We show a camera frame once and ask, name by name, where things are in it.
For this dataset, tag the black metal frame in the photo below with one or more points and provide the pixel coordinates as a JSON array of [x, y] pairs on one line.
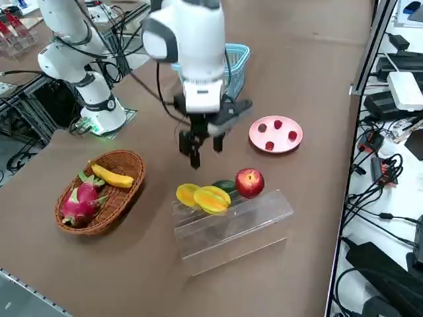
[[39, 99]]

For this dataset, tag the brown wicker basket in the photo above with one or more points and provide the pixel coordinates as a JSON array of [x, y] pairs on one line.
[[129, 185]]

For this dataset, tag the pink dragon fruit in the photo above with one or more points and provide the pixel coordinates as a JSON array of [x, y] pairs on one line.
[[82, 199]]

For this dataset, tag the small black power adapter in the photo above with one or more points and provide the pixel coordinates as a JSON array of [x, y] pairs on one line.
[[398, 41]]

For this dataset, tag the aluminium frame post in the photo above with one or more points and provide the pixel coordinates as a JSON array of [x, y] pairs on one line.
[[371, 49]]

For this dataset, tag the pink plate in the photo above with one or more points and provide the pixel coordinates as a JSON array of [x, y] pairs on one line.
[[281, 147]]

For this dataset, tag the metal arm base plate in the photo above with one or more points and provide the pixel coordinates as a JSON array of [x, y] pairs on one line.
[[129, 119]]

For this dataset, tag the red apple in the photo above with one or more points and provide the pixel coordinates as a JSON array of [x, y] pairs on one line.
[[249, 183]]

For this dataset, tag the yellow star fruit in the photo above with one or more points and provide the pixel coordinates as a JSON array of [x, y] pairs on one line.
[[211, 201], [185, 195]]

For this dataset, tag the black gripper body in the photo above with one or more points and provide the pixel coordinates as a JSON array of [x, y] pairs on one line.
[[198, 122]]

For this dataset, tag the white router box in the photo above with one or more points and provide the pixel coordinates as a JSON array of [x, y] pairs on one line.
[[406, 89]]

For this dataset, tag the red and black plug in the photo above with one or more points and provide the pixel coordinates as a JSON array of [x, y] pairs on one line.
[[370, 142]]

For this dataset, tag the blue plastic basket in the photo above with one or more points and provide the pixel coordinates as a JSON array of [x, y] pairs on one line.
[[236, 76]]

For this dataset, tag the colourful packet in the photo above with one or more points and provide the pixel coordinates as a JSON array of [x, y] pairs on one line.
[[406, 130]]

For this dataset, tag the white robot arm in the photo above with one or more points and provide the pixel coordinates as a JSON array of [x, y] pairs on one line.
[[198, 43]]

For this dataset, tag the yellow banana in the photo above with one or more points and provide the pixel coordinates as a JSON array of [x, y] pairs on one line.
[[112, 176]]

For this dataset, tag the large black bag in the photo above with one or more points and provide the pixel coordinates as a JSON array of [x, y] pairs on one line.
[[380, 264]]

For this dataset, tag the grey metal rail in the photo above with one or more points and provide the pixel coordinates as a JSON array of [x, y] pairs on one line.
[[20, 297]]

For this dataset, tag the black and orange adapter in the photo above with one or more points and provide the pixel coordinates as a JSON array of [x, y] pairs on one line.
[[376, 168]]

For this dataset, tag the green avocado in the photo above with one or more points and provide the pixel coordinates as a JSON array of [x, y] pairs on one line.
[[224, 185]]

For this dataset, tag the clear rack with red items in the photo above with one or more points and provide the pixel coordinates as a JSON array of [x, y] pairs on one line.
[[16, 43]]

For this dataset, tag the clear acrylic stepped stand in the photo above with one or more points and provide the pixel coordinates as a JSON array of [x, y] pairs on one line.
[[231, 237]]

